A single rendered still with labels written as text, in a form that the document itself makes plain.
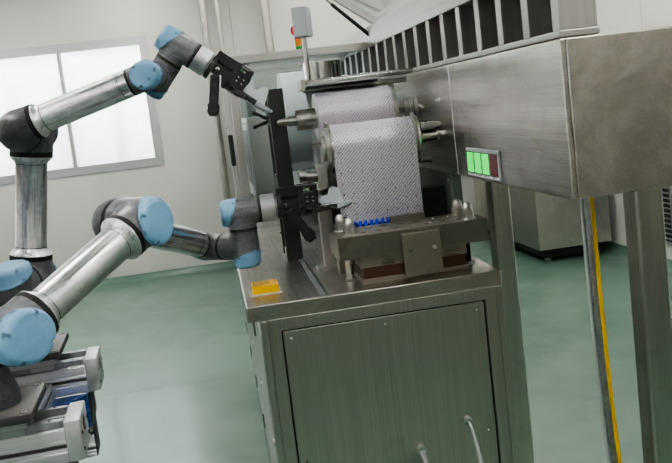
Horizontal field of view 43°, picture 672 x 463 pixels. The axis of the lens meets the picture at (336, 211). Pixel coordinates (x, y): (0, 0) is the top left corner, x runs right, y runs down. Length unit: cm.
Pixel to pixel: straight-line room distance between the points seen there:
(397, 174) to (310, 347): 56
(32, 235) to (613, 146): 159
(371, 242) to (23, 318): 89
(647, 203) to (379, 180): 86
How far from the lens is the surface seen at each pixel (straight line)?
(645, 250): 182
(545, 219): 664
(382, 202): 241
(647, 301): 184
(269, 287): 226
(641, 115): 171
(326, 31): 803
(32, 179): 251
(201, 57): 239
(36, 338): 184
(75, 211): 804
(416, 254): 222
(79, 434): 196
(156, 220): 204
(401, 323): 221
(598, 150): 167
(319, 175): 245
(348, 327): 218
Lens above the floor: 137
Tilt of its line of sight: 7 degrees down
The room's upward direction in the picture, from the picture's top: 7 degrees counter-clockwise
